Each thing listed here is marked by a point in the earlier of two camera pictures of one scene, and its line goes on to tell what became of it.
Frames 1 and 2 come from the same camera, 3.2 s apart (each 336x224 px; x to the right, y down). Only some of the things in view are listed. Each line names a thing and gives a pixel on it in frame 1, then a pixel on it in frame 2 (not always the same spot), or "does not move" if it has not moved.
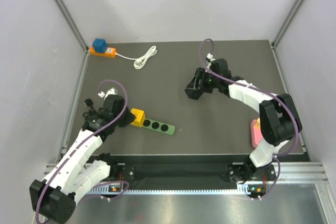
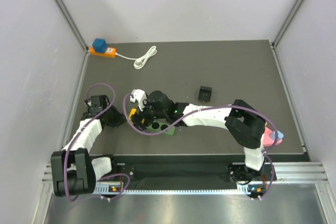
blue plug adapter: (100, 45) does not move
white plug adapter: (209, 58) to (140, 96)
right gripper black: (201, 74) to (138, 122)
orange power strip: (111, 52) does not move
